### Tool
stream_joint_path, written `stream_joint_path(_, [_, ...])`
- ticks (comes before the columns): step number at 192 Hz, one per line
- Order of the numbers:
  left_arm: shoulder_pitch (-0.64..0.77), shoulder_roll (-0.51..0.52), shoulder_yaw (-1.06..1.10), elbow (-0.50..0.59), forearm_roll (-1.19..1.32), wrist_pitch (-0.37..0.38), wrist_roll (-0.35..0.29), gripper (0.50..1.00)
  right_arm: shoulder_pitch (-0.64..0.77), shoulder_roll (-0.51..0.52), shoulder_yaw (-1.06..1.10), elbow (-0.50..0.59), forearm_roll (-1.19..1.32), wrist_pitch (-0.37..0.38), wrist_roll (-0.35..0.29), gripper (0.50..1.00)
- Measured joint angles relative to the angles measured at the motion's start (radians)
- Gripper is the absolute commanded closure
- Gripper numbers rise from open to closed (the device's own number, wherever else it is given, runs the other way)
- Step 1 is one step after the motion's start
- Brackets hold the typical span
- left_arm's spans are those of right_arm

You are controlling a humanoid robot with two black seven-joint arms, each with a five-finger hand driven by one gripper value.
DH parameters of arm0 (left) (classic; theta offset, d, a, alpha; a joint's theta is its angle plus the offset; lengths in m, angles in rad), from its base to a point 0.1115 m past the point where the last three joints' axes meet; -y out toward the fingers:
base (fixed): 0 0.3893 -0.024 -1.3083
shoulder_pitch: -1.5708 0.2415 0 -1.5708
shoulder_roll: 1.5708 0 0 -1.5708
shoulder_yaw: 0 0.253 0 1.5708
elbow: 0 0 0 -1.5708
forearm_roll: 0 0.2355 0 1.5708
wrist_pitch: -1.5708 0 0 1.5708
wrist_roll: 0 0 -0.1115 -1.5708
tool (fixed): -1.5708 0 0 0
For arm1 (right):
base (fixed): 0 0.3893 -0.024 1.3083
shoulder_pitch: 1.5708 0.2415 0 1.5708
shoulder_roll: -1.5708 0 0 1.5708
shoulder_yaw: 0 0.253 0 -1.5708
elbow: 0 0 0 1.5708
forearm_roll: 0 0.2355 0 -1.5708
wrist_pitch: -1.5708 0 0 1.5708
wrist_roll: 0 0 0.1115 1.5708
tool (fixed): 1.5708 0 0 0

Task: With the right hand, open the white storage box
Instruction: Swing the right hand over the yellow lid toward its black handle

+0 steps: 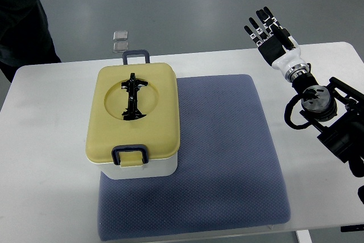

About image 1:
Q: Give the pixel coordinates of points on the person in dark clothes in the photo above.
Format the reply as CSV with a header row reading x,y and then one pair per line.
x,y
25,37

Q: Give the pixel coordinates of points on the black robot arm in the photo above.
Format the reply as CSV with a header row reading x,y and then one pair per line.
x,y
336,111

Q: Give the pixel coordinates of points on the upper floor metal plate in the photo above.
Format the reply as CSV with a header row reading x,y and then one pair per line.
x,y
120,35

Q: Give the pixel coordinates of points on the yellow box lid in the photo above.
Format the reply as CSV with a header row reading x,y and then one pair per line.
x,y
134,118

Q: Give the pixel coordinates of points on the white storage box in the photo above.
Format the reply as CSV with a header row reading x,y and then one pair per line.
x,y
154,168

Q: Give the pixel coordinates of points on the blue fabric cushion mat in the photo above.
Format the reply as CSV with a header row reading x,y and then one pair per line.
x,y
228,174

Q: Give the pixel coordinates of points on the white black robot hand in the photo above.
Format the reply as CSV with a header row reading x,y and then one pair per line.
x,y
276,45

